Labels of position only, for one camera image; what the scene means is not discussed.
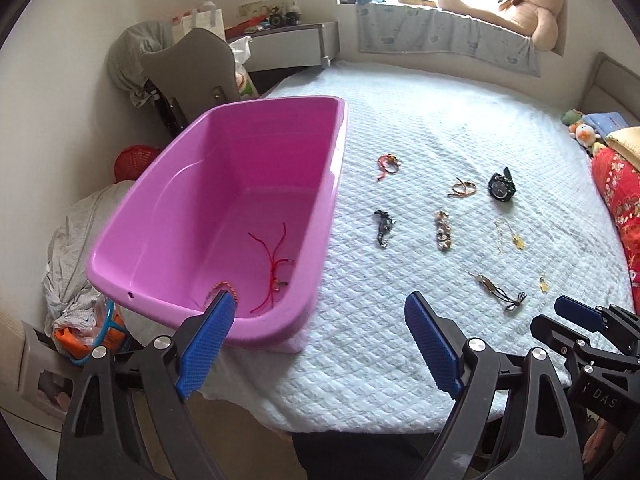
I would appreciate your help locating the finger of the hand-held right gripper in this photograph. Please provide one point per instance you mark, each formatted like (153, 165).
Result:
(555, 335)
(575, 307)

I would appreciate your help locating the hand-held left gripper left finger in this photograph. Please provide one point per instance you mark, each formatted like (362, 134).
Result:
(207, 345)

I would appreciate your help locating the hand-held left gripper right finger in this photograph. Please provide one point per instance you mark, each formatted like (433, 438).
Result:
(432, 350)

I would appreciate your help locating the pink plastic tub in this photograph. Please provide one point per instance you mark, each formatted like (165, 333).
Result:
(200, 185)

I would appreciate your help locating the small gold earring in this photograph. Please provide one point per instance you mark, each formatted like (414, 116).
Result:
(543, 284)

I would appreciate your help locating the blue clothes hanger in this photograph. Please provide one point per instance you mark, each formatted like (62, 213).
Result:
(111, 327)

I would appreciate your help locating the red floral quilt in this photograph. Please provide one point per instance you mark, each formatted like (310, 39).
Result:
(622, 195)

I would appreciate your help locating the orange bag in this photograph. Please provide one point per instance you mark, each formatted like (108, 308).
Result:
(75, 337)

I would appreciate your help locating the black wristwatch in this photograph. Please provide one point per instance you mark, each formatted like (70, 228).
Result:
(500, 187)

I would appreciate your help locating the white laundry pile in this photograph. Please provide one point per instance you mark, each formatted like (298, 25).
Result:
(75, 260)

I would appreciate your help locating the small yellow plush toy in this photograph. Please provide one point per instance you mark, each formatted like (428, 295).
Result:
(598, 149)

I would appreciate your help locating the yellow blanket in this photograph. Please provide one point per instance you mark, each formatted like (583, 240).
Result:
(625, 142)

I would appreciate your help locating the white plush toy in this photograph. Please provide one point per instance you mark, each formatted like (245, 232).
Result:
(585, 134)

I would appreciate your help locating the beige storage box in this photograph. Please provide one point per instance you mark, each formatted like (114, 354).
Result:
(35, 375)

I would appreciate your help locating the blue pillow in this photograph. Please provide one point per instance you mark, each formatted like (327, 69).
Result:
(607, 122)

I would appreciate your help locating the green plush toy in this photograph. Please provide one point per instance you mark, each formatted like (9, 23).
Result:
(572, 117)

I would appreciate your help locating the red basket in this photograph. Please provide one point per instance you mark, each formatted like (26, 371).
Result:
(132, 162)

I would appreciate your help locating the grey bed headboard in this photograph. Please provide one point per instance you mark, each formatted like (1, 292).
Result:
(610, 85)

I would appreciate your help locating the white quilted bedspread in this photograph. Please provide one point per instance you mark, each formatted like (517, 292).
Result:
(425, 110)

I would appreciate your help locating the grey chair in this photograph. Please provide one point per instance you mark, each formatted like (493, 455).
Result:
(195, 75)

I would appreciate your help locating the white plastic bag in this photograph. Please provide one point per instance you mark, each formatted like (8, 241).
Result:
(242, 60)

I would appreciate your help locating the large beige teddy bear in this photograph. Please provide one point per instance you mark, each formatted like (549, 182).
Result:
(535, 15)

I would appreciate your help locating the grey garment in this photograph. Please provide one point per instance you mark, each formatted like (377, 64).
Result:
(130, 55)

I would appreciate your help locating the pale blue windowsill cloth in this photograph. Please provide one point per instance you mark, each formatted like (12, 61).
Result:
(425, 35)

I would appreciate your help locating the grey desk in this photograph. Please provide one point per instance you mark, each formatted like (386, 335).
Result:
(290, 45)

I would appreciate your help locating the white paper bag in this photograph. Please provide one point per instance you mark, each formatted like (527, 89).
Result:
(197, 22)

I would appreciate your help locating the dark desk toys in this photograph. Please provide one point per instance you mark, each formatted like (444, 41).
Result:
(282, 20)

